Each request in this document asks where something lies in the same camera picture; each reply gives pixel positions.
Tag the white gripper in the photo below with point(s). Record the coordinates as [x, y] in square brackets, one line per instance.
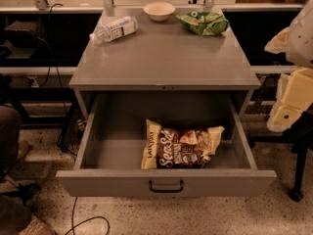
[300, 39]

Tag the brown chip bag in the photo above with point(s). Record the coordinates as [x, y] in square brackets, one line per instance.
[170, 148]

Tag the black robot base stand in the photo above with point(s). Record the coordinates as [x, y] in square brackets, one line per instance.
[300, 135]

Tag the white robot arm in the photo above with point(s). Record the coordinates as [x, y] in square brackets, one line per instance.
[299, 49]

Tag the green chip bag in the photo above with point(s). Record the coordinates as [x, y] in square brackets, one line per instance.
[204, 23]

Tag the open grey drawer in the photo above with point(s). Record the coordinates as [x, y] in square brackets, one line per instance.
[109, 158]

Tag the white bowl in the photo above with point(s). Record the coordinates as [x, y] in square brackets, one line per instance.
[159, 11]

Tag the grey metal cabinet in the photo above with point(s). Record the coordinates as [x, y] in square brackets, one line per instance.
[162, 56]

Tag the clear plastic water bottle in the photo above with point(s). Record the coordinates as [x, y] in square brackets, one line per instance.
[108, 32]

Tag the white power outlet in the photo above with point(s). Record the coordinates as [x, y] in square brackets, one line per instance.
[33, 82]

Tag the black drawer handle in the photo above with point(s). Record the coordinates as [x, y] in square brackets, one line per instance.
[166, 188]

